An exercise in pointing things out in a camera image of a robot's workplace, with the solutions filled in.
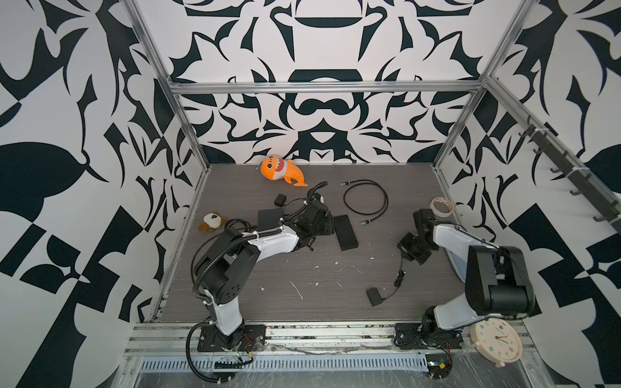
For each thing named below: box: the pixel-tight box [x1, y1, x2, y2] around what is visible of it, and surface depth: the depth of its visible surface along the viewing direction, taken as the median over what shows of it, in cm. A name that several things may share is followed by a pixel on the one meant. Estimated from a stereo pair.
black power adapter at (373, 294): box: [366, 257, 406, 308], surface depth 84 cm
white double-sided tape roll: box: [429, 196, 455, 218], surface depth 106 cm
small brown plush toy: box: [198, 212, 229, 232], surface depth 100 cm
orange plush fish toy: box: [259, 155, 309, 187], surface depth 111 cm
